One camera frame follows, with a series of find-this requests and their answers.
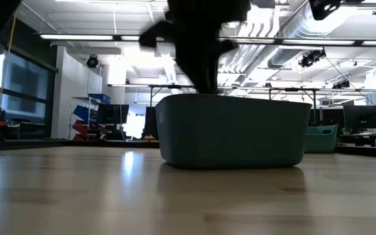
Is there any black workbench equipment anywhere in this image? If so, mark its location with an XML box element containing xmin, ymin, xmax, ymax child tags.
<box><xmin>0</xmin><ymin>99</ymin><xmax>22</xmax><ymax>142</ymax></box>

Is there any silver ventilation duct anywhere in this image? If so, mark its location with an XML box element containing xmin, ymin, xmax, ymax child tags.
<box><xmin>268</xmin><ymin>3</ymin><xmax>343</xmax><ymax>69</ymax></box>

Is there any black aluminium table frame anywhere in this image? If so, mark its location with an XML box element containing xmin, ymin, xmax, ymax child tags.
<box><xmin>0</xmin><ymin>138</ymin><xmax>376</xmax><ymax>160</ymax></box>

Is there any blue tilted shelf bin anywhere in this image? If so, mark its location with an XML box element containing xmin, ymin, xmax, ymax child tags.
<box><xmin>72</xmin><ymin>104</ymin><xmax>98</xmax><ymax>123</ymax></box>

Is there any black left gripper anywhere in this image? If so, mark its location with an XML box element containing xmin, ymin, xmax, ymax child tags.
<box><xmin>138</xmin><ymin>0</ymin><xmax>251</xmax><ymax>95</ymax></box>

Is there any dark teal plastic bin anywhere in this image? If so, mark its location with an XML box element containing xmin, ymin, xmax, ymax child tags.
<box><xmin>154</xmin><ymin>93</ymin><xmax>313</xmax><ymax>170</ymax></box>

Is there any blue storage bin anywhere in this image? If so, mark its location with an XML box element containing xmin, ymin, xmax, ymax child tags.
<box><xmin>87</xmin><ymin>93</ymin><xmax>112</xmax><ymax>105</ymax></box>

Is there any black ceiling spotlight cluster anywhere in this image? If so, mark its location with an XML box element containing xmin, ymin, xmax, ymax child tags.
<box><xmin>298</xmin><ymin>48</ymin><xmax>327</xmax><ymax>69</ymax></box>
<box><xmin>332</xmin><ymin>79</ymin><xmax>351</xmax><ymax>90</ymax></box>

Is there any yellow cable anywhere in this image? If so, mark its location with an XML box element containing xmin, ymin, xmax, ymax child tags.
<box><xmin>0</xmin><ymin>14</ymin><xmax>16</xmax><ymax>133</ymax></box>

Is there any red tilted shelf bin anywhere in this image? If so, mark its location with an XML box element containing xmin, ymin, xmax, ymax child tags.
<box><xmin>72</xmin><ymin>119</ymin><xmax>93</xmax><ymax>142</ymax></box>

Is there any long black table frame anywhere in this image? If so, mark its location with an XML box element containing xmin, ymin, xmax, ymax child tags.
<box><xmin>107</xmin><ymin>83</ymin><xmax>376</xmax><ymax>127</ymax></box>

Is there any dark office desk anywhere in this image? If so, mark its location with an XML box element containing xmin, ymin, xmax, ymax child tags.
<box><xmin>337</xmin><ymin>132</ymin><xmax>376</xmax><ymax>148</ymax></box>

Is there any black computer monitor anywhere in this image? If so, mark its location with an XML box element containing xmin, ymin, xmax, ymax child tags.
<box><xmin>307</xmin><ymin>108</ymin><xmax>345</xmax><ymax>127</ymax></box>
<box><xmin>343</xmin><ymin>104</ymin><xmax>376</xmax><ymax>131</ymax></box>
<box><xmin>144</xmin><ymin>106</ymin><xmax>159</xmax><ymax>140</ymax></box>
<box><xmin>96</xmin><ymin>103</ymin><xmax>130</xmax><ymax>125</ymax></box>

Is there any round black ceiling camera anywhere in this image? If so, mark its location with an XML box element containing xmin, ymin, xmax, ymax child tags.
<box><xmin>86</xmin><ymin>54</ymin><xmax>99</xmax><ymax>69</ymax></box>

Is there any green plastic bin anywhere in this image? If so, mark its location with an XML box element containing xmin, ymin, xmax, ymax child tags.
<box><xmin>304</xmin><ymin>123</ymin><xmax>339</xmax><ymax>154</ymax></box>

